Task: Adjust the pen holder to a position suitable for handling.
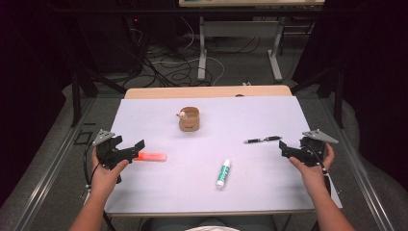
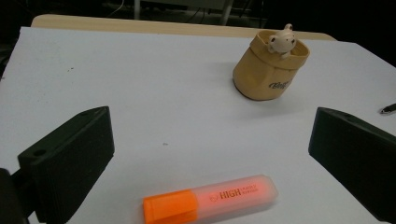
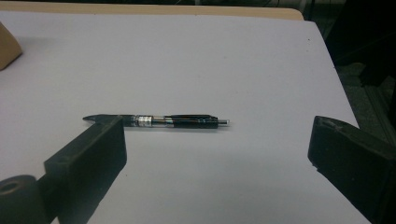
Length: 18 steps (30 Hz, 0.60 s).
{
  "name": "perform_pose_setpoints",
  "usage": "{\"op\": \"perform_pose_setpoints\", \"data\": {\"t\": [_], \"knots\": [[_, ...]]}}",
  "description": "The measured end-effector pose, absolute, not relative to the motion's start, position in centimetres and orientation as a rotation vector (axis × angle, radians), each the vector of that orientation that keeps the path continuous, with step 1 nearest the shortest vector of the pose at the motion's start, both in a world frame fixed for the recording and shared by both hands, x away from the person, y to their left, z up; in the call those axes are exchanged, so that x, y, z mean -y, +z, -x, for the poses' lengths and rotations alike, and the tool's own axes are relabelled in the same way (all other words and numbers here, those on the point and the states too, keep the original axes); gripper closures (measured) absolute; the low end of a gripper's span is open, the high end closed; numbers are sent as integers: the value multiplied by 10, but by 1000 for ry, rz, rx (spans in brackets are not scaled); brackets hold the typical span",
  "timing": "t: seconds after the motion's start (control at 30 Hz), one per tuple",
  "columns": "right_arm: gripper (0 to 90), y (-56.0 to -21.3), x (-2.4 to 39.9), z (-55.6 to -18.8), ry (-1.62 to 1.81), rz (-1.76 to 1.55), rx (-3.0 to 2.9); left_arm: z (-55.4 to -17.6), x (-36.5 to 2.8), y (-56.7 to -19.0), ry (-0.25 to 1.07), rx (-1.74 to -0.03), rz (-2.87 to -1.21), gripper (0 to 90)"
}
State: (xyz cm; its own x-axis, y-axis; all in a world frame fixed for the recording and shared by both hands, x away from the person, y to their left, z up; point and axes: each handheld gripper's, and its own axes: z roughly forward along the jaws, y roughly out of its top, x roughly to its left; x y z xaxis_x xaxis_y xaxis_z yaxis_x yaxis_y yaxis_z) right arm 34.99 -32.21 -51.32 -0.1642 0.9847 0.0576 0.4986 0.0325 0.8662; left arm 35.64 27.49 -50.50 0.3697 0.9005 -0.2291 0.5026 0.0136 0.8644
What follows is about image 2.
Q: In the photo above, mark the tan pen holder with bear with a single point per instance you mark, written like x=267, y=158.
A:
x=261, y=74

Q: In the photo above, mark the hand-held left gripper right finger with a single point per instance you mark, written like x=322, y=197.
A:
x=358, y=155

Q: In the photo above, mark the black pen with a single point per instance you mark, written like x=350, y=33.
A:
x=389, y=109

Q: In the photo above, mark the orange highlighter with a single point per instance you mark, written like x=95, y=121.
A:
x=218, y=197

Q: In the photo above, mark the white table mat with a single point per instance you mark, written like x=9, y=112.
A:
x=155, y=77

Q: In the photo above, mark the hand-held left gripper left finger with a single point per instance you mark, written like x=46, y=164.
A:
x=71, y=155

